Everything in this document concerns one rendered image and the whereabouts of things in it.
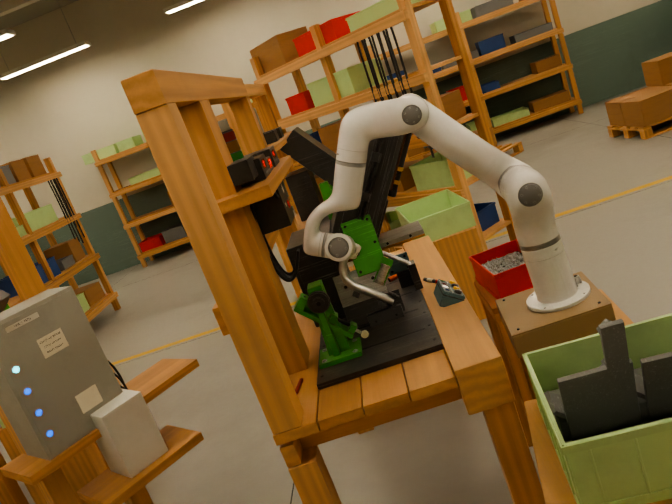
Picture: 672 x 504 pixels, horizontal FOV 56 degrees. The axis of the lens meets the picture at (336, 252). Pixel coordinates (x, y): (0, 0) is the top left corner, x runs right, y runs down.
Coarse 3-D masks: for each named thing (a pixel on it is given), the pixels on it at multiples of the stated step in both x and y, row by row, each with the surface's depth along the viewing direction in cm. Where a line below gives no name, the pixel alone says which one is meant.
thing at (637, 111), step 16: (656, 64) 754; (656, 80) 766; (624, 96) 780; (640, 96) 742; (656, 96) 716; (608, 112) 791; (624, 112) 750; (640, 112) 720; (656, 112) 720; (608, 128) 797; (624, 128) 760; (640, 128) 727
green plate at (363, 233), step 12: (348, 228) 235; (360, 228) 235; (372, 228) 234; (360, 240) 235; (372, 240) 234; (360, 252) 235; (372, 252) 234; (360, 264) 235; (372, 264) 234; (360, 276) 235
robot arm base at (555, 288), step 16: (560, 240) 184; (528, 256) 185; (544, 256) 182; (560, 256) 183; (528, 272) 190; (544, 272) 184; (560, 272) 184; (544, 288) 186; (560, 288) 185; (576, 288) 188; (528, 304) 193; (544, 304) 188; (560, 304) 184; (576, 304) 182
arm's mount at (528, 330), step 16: (592, 288) 188; (496, 304) 207; (512, 304) 199; (592, 304) 179; (608, 304) 175; (512, 320) 189; (528, 320) 185; (544, 320) 181; (560, 320) 178; (576, 320) 177; (592, 320) 177; (512, 336) 180; (528, 336) 180; (544, 336) 180; (560, 336) 179; (576, 336) 179
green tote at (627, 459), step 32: (544, 352) 159; (576, 352) 158; (640, 352) 157; (544, 384) 162; (544, 416) 151; (576, 448) 121; (608, 448) 121; (640, 448) 120; (576, 480) 124; (608, 480) 123; (640, 480) 122
